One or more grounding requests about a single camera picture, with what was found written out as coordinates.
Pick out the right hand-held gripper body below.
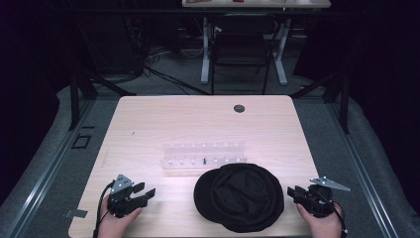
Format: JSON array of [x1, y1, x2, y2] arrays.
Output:
[[301, 176, 352, 219]]

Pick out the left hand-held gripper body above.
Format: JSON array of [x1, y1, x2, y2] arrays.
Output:
[[107, 174, 149, 219]]

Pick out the black cap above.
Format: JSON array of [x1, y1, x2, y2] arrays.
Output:
[[193, 163, 285, 234]]

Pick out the person's right hand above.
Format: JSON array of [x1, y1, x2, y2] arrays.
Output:
[[295, 201, 345, 238]]

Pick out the person's left hand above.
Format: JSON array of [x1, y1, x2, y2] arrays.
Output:
[[97, 194, 144, 238]]

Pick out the grey tape piece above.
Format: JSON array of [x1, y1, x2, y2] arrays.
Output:
[[63, 208, 89, 219]]

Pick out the clear acrylic rack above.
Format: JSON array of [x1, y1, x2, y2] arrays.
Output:
[[159, 141, 249, 172]]

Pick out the black metal stand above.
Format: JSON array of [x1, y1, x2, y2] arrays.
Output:
[[289, 69, 352, 135], [67, 69, 137, 132]]

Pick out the white-legged desk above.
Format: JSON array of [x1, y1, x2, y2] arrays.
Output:
[[181, 0, 332, 86]]

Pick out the black chair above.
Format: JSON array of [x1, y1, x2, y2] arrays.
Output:
[[209, 14, 280, 96]]

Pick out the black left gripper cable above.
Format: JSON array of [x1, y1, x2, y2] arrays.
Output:
[[92, 181, 115, 238]]

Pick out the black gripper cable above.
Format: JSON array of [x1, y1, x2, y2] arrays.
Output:
[[92, 181, 115, 238], [331, 200, 349, 238]]

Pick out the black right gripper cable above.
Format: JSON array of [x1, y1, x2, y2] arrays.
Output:
[[331, 200, 349, 238]]

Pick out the aluminium floor rail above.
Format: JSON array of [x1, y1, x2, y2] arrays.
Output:
[[9, 98, 97, 238], [325, 98, 401, 238]]

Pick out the black floor cables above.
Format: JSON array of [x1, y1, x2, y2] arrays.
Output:
[[142, 46, 212, 96]]

